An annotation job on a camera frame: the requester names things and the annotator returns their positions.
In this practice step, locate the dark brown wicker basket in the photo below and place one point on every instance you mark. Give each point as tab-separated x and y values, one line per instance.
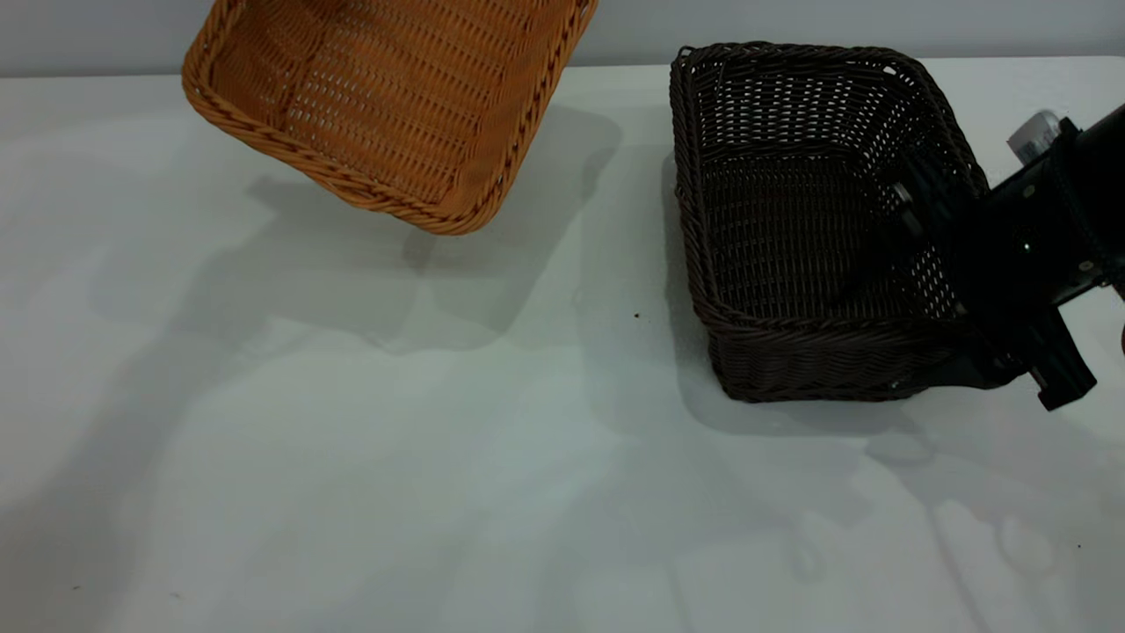
773	229

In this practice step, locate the light brown wicker basket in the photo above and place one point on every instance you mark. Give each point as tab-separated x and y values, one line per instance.
378	105

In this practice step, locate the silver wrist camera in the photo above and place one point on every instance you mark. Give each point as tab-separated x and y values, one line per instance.
1033	136

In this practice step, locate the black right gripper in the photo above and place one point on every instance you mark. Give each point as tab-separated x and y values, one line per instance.
1028	237

